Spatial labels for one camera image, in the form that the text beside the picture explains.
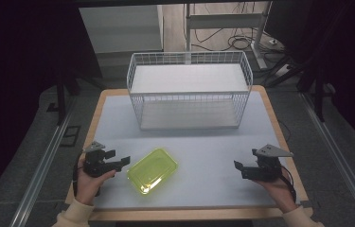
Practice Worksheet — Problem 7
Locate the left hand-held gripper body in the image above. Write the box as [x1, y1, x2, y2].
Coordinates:
[81, 141, 117, 178]

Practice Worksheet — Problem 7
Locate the aluminium floor rail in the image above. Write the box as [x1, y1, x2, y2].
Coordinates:
[9, 103, 76, 227]
[299, 93, 355, 227]

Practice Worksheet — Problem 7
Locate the yellow-green plastic tray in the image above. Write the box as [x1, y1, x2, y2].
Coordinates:
[126, 147, 179, 196]

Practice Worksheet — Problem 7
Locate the white cabinet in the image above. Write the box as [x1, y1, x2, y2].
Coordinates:
[78, 5, 165, 55]

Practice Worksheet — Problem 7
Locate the white wire basket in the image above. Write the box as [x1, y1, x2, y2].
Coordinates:
[126, 50, 255, 131]

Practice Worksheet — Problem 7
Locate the black cable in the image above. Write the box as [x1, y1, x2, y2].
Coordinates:
[279, 165, 298, 204]
[72, 165, 84, 199]

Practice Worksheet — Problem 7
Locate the white metal stand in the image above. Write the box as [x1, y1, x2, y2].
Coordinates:
[184, 1, 274, 70]

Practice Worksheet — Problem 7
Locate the person's left hand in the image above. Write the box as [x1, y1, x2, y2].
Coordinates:
[74, 156, 116, 206]

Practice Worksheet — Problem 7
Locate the person's right hand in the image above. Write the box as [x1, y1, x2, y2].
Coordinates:
[255, 166, 299, 214]

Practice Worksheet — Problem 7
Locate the tangle of black floor cables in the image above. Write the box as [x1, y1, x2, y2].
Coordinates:
[190, 27, 290, 64]

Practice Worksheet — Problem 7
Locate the white power strip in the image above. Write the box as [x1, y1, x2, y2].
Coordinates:
[274, 63, 293, 79]

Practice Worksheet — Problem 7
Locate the black stand leg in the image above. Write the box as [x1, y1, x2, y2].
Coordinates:
[296, 62, 337, 123]
[45, 79, 81, 127]

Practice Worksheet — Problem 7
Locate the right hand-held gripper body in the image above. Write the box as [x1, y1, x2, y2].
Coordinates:
[240, 144, 294, 183]

